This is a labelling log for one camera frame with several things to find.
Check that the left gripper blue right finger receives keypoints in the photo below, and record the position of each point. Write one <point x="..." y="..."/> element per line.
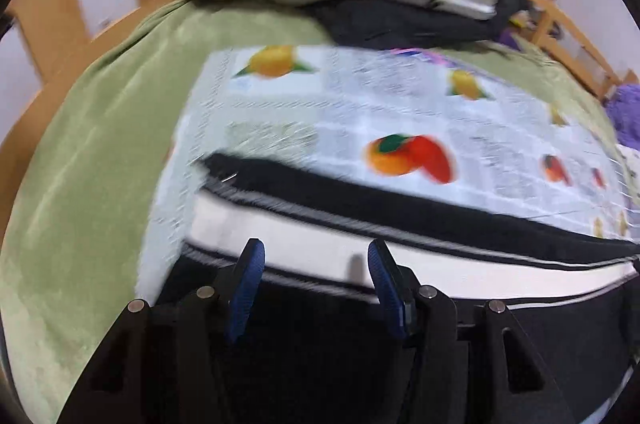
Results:
<point x="393" y="290"/>

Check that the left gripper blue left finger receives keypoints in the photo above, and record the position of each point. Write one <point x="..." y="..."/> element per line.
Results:
<point x="242" y="287"/>

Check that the black pants with white stripe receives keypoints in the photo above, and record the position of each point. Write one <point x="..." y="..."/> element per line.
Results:
<point x="319" y="300"/>

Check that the fruit print table cloth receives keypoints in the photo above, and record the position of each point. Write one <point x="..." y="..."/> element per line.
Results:
<point x="408" y="121"/>

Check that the green bed sheet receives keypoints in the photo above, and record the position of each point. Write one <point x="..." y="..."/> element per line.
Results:
<point x="84" y="347"/>

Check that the black jacket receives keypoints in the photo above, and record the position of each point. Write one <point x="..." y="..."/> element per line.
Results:
<point x="382" y="24"/>

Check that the purple plush toy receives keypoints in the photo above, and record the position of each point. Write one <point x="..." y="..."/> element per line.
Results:
<point x="623" y="110"/>

